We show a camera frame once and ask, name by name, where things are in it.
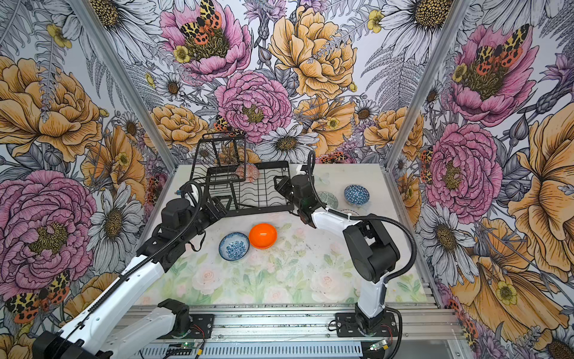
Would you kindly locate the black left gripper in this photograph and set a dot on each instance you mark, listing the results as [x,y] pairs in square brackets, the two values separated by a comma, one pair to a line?
[210,210]

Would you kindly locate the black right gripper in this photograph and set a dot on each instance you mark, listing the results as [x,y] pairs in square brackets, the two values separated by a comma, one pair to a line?
[285,182]

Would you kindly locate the red patterned ceramic bowl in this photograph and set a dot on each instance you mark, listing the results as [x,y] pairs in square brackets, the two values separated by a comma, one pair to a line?
[248,172]

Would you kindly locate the blue floral ceramic bowl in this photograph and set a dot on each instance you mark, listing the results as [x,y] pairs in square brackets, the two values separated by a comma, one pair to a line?
[234,246]

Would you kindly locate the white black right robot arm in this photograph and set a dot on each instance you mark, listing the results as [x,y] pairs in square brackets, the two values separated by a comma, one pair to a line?
[371,248]

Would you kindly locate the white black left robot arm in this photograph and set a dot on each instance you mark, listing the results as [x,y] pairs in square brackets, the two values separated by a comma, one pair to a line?
[91,334]

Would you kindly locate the green patterned ceramic bowl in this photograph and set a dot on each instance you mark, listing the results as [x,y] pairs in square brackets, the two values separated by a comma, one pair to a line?
[329,199]

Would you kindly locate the orange plastic bowl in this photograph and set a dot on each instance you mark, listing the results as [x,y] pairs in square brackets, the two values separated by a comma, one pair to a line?
[263,236]

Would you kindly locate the dark blue patterned bowl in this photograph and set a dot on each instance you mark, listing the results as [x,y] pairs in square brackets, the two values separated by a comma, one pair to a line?
[356,195]

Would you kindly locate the white brown lattice bowl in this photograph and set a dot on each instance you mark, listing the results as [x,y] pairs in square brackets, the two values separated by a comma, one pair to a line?
[349,212]

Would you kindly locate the green circuit board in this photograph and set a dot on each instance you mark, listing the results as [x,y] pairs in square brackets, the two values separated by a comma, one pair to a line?
[185,346]

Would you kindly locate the black wire dish rack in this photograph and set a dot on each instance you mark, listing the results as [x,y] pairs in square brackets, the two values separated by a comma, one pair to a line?
[216,158]

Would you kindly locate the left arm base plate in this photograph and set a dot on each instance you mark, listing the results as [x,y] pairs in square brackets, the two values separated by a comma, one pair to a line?
[201,326]

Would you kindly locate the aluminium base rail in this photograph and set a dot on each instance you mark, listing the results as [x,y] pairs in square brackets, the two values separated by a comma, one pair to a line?
[288,324]

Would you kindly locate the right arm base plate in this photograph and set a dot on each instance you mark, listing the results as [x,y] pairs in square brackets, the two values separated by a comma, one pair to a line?
[345,324]

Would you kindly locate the left aluminium corner post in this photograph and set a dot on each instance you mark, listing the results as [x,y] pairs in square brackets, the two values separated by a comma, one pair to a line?
[96,33]

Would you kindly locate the aluminium corner post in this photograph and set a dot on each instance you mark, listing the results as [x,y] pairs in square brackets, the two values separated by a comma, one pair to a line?
[96,33]
[446,38]

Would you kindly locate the right aluminium corner post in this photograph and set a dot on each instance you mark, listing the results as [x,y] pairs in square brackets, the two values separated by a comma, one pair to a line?
[446,38]

